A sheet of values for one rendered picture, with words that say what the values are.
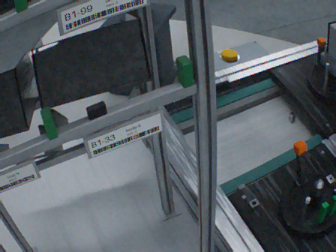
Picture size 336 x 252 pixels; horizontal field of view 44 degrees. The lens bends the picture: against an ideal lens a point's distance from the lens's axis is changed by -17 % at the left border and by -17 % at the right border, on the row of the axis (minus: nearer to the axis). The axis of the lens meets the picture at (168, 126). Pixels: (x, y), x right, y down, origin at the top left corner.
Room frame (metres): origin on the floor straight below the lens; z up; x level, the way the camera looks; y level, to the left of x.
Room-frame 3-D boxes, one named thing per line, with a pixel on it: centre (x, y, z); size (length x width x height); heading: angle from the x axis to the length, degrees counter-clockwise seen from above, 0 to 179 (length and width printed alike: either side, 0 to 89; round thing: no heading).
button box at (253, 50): (0.90, -0.16, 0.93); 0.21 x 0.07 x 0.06; 110
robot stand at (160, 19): (0.97, 0.04, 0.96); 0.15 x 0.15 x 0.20; 65
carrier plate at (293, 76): (0.75, -0.40, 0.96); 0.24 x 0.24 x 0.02; 20
